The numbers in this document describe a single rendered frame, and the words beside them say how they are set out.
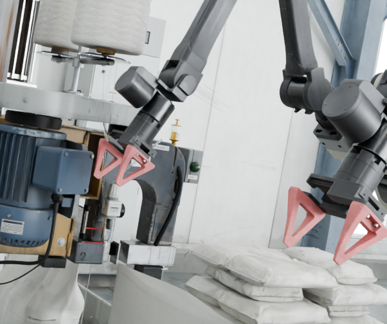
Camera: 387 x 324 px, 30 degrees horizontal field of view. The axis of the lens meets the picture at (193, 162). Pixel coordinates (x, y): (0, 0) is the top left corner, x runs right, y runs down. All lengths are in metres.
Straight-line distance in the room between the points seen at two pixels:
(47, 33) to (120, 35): 0.30
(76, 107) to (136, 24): 0.23
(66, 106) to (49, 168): 0.14
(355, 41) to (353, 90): 6.84
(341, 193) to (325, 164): 6.85
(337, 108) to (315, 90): 0.73
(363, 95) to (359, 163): 0.09
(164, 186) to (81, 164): 0.44
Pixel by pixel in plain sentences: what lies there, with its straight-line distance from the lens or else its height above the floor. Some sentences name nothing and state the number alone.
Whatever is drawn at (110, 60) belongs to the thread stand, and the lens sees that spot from 1.64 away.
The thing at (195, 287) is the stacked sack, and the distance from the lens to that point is 4.97.
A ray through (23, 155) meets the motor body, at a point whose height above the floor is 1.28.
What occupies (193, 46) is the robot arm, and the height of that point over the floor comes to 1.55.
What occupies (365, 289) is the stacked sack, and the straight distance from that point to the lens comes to 5.15.
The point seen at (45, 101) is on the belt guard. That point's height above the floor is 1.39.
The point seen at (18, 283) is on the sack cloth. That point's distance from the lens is 2.29.
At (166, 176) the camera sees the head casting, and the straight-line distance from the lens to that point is 1.92.
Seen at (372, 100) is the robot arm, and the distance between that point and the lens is 0.99.
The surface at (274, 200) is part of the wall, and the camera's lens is 7.49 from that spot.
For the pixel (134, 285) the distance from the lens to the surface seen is 1.76.
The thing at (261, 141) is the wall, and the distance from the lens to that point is 7.27.
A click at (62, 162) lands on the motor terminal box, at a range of 1.48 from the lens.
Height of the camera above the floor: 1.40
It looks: 3 degrees down
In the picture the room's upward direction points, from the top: 10 degrees clockwise
